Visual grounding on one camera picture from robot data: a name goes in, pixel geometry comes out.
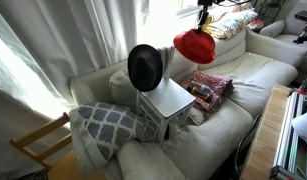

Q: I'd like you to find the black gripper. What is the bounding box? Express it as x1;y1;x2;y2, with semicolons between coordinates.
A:
197;0;217;33

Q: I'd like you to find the red sequin fedora hat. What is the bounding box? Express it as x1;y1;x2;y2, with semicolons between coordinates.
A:
172;28;217;65

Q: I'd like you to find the black fedora hat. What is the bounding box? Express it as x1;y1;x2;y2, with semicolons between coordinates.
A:
127;43;164;93

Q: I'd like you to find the natural wood chair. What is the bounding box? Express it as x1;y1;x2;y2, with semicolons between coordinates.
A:
9;112;107;180

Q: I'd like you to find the floral yellow blanket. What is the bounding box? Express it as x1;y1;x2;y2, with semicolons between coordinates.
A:
202;8;260;41

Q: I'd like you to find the pink patterned folded cloth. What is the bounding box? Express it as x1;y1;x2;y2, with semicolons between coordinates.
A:
181;70;235;113

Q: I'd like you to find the black metal rack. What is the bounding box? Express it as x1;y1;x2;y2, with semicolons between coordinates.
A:
254;0;287;22

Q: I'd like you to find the clear plastic water bottle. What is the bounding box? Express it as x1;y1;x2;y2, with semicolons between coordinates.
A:
192;81;213;96

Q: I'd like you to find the grey armchair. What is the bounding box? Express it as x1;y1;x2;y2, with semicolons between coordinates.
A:
259;3;307;74

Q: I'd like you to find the beige fabric sofa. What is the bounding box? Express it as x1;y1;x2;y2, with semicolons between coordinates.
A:
69;28;307;180

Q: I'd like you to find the red clamp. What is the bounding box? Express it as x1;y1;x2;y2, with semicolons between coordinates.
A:
287;78;307;98

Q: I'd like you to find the light wooden table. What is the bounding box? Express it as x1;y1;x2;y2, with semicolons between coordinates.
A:
239;83;296;180

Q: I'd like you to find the white lamp shade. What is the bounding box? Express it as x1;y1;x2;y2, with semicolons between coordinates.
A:
291;110;307;150

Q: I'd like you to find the grey white patterned pillow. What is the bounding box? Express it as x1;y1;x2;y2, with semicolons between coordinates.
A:
68;101;160;169

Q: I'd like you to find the white sheer curtain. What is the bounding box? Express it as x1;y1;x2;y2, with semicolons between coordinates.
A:
0;0;151;176

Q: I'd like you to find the thin black floor cable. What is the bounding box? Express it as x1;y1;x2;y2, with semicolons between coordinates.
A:
233;114;262;169

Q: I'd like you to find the aluminium rail frame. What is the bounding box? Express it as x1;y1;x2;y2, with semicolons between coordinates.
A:
269;89;307;180

